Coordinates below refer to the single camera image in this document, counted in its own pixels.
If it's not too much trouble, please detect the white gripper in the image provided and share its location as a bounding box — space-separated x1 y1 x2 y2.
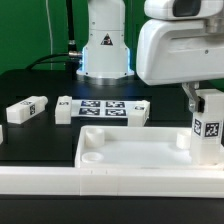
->
136 0 224 113

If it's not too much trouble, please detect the white desk top tray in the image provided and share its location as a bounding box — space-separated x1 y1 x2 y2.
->
75 126 224 170

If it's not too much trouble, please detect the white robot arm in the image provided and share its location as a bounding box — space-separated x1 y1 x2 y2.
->
77 0 224 112

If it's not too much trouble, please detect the white front fence bar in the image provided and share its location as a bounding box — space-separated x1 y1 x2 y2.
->
0 167 224 198

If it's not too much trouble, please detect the white marker base plate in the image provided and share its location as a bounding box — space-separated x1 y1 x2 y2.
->
55 96 150 127

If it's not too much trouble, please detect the black cable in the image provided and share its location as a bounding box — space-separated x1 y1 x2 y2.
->
25 0 83 71

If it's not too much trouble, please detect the white cable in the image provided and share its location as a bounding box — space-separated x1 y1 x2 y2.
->
45 0 54 71

